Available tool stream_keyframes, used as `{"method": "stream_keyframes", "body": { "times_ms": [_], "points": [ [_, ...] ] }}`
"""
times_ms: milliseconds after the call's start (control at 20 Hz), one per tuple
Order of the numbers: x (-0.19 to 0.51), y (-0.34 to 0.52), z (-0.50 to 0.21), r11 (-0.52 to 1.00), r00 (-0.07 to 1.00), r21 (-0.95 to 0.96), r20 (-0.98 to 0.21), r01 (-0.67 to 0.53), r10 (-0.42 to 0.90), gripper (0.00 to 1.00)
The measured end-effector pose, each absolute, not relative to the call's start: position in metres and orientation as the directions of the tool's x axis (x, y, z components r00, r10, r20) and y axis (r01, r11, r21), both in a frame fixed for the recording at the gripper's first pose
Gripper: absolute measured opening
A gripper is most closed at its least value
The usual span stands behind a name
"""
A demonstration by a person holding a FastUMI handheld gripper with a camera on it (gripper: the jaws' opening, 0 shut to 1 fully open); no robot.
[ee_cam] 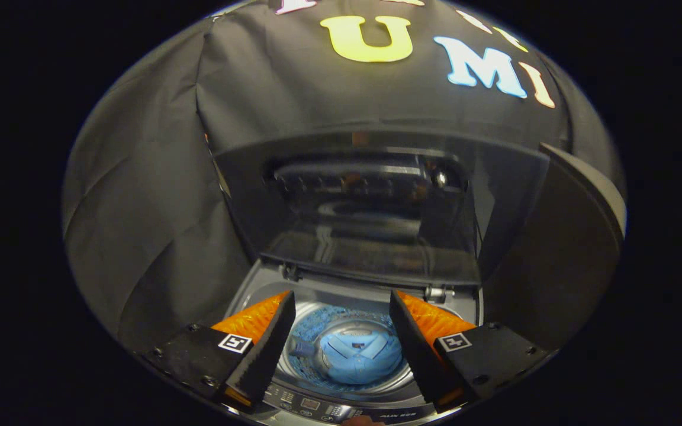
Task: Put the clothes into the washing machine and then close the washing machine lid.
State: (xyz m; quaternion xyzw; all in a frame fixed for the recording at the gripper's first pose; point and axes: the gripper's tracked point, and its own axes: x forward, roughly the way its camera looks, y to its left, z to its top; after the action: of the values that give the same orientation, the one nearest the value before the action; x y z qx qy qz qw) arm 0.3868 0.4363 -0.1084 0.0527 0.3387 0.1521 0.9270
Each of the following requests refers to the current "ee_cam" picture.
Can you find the light blue polo shirt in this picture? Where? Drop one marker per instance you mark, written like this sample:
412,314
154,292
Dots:
359,361

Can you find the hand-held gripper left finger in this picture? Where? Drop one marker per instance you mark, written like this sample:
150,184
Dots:
267,349

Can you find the grey top-load washing machine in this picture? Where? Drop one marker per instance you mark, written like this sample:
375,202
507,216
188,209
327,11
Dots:
270,284

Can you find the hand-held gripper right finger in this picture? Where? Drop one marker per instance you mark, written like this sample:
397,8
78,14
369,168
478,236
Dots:
417,349

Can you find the beige cabinet with dark top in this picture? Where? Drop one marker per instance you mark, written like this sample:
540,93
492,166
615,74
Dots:
554,266

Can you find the black backdrop cloth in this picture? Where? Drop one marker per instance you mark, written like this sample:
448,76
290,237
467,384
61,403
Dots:
140,207

